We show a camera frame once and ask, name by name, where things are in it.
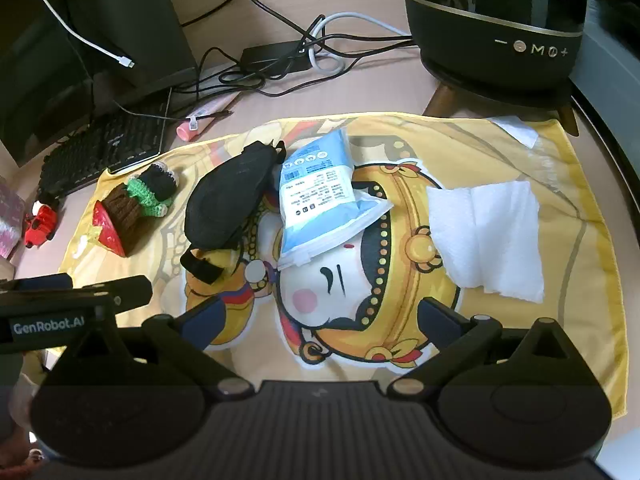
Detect dark curved monitor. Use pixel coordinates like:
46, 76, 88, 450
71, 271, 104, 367
569, 0, 640, 191

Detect yellow printed cloth mat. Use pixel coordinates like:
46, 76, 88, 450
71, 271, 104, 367
61, 113, 628, 416

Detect black power adapter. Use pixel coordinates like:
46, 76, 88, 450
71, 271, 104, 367
240, 41, 311, 78

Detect red star crochet container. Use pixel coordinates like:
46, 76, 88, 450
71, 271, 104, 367
87, 162, 179, 258

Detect pink storage boxes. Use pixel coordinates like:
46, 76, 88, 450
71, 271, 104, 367
0, 179, 25, 259

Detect black keyboard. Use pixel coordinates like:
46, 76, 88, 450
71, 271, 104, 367
38, 103, 166, 197

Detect red toy figure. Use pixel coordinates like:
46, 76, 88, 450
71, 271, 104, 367
24, 191, 60, 249

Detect black tangled cable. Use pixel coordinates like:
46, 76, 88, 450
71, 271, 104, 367
112, 0, 421, 124

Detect pink tube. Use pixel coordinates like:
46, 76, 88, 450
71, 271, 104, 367
176, 92, 240, 142

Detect white usb cable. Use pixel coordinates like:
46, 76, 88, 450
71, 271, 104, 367
31, 0, 137, 70

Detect white wipe cloth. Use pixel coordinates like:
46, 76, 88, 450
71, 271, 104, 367
426, 181, 544, 304

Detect blue white tissue pack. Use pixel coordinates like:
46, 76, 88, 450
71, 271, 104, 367
278, 128, 393, 271

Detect black round humidifier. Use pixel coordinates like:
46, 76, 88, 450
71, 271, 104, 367
405, 0, 587, 136

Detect person left hand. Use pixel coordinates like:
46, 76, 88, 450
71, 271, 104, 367
1, 373, 44, 480

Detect black computer monitor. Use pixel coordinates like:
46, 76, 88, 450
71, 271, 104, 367
1, 0, 196, 166

